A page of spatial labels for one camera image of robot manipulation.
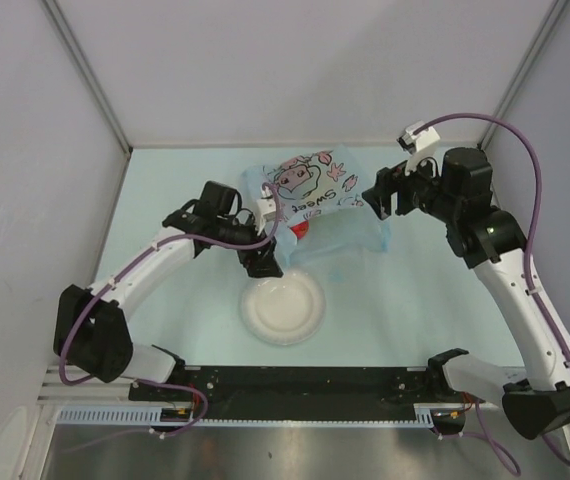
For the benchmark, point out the light blue plastic bag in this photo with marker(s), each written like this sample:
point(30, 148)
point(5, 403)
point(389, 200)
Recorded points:
point(325, 189)

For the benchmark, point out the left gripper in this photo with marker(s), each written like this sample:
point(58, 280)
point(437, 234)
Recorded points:
point(264, 265)

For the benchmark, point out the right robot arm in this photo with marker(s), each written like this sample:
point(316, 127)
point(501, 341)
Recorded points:
point(492, 244)

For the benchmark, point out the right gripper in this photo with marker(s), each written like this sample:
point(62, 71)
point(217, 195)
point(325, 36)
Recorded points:
point(394, 180)

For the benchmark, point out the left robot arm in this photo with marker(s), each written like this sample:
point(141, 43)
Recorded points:
point(92, 338)

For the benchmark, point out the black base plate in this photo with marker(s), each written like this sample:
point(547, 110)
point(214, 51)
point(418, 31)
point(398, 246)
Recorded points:
point(314, 410)

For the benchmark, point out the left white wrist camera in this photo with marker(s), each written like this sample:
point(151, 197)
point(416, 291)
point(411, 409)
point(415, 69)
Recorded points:
point(266, 214)

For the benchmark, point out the red fake apple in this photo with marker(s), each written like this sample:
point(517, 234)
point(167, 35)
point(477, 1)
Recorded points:
point(300, 230)

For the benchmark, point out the white paper plate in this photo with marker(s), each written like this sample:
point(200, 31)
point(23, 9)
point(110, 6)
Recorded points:
point(284, 311)

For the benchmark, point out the aluminium frame rail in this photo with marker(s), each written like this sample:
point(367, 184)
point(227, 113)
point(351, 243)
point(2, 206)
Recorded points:
point(90, 385)

